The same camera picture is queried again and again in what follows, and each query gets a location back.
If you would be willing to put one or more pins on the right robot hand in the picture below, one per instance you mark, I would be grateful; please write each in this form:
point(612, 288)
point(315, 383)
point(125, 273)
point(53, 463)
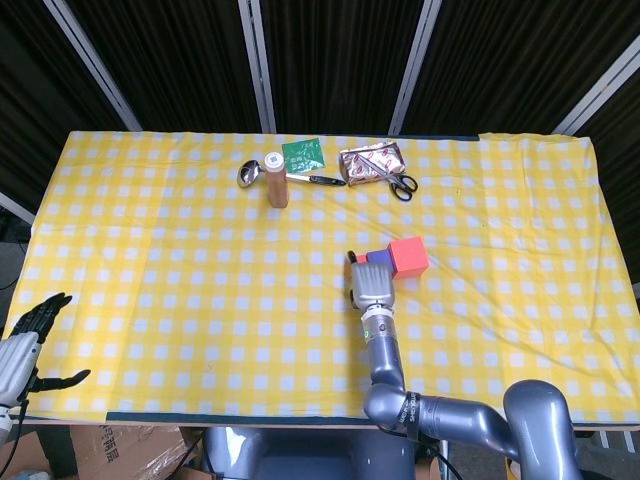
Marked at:
point(372, 287)

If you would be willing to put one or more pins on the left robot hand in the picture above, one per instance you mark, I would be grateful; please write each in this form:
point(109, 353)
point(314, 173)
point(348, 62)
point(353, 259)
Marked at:
point(17, 362)

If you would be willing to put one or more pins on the purple cube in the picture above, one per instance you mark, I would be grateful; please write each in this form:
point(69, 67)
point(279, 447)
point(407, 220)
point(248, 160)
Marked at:
point(379, 257)

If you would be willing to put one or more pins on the large orange cube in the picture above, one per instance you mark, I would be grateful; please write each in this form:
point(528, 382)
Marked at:
point(410, 257)

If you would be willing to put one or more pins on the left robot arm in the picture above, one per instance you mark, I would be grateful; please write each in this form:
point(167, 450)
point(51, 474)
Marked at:
point(4, 425)

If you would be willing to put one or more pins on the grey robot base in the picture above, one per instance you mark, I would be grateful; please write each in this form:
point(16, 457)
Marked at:
point(300, 460)

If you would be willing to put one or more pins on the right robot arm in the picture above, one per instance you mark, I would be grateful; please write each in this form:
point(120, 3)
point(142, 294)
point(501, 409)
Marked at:
point(385, 365)

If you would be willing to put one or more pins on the foil snack package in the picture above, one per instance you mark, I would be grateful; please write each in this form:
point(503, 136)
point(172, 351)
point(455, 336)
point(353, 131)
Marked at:
point(367, 167)

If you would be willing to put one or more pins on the cardboard box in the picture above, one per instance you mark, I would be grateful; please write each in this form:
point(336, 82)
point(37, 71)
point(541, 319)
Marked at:
point(125, 450)

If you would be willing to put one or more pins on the brown bottle white cap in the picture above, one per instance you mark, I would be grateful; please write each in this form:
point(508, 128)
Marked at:
point(276, 185)

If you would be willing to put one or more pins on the green packet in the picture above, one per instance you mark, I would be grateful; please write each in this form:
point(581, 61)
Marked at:
point(304, 154)

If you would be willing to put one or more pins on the yellow checkered tablecloth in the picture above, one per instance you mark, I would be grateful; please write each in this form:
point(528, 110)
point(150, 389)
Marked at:
point(200, 250)

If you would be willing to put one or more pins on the white frame post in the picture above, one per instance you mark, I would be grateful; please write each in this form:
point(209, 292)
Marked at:
point(256, 65)
point(416, 65)
point(600, 90)
point(92, 65)
point(15, 209)

